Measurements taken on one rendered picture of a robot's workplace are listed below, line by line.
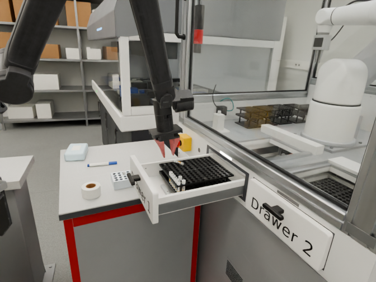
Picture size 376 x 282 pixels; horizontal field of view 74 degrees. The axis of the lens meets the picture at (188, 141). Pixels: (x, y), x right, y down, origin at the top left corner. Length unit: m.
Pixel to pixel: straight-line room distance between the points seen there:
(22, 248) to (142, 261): 0.61
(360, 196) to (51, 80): 4.34
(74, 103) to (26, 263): 3.78
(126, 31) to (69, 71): 3.47
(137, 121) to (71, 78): 3.43
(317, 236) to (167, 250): 0.74
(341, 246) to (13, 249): 1.37
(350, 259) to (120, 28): 1.42
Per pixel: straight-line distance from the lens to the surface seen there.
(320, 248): 0.72
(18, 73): 0.62
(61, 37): 4.96
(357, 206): 0.65
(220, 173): 0.92
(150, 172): 1.00
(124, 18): 1.57
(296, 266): 0.83
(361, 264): 0.70
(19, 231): 1.48
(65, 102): 5.07
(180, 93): 0.80
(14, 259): 1.59
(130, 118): 1.63
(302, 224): 0.74
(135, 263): 1.24
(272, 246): 0.88
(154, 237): 1.18
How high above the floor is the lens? 1.32
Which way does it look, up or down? 20 degrees down
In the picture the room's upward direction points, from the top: 3 degrees clockwise
